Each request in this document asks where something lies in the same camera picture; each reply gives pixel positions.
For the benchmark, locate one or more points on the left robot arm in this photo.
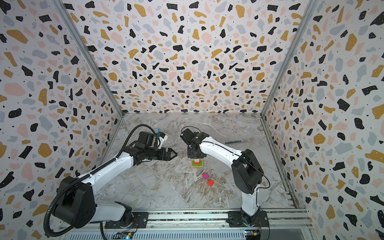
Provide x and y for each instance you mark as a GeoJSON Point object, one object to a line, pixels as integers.
{"type": "Point", "coordinates": [76, 204]}

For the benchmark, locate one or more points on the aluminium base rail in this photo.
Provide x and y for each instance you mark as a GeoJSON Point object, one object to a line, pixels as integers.
{"type": "Point", "coordinates": [215, 219]}

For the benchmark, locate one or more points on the corner metal post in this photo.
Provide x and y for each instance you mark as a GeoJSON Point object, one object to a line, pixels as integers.
{"type": "Point", "coordinates": [290, 54]}
{"type": "Point", "coordinates": [68, 22]}

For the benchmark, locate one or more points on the right corner metal post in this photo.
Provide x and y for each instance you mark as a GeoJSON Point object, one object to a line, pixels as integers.
{"type": "Point", "coordinates": [290, 54]}

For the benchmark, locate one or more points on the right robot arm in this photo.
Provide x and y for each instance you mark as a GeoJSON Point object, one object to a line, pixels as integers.
{"type": "Point", "coordinates": [247, 172]}

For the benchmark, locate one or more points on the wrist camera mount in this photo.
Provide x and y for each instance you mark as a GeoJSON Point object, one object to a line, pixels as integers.
{"type": "Point", "coordinates": [151, 140]}
{"type": "Point", "coordinates": [192, 135]}

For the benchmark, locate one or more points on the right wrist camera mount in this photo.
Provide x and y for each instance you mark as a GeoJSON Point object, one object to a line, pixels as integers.
{"type": "Point", "coordinates": [192, 135]}

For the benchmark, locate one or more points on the left corner metal post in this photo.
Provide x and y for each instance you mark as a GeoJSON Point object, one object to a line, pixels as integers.
{"type": "Point", "coordinates": [68, 22]}

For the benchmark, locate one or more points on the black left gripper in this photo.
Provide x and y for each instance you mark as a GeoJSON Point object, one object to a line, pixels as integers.
{"type": "Point", "coordinates": [167, 157]}

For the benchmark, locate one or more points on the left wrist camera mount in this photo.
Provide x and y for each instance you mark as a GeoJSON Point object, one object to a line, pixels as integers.
{"type": "Point", "coordinates": [151, 140]}

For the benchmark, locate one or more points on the small red cube block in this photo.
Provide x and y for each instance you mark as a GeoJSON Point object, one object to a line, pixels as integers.
{"type": "Point", "coordinates": [210, 183]}

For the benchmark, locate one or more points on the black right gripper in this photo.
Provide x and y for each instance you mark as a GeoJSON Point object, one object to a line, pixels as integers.
{"type": "Point", "coordinates": [195, 152]}

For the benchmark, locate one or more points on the lime green rectangular block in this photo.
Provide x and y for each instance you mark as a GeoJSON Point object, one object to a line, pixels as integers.
{"type": "Point", "coordinates": [200, 165]}

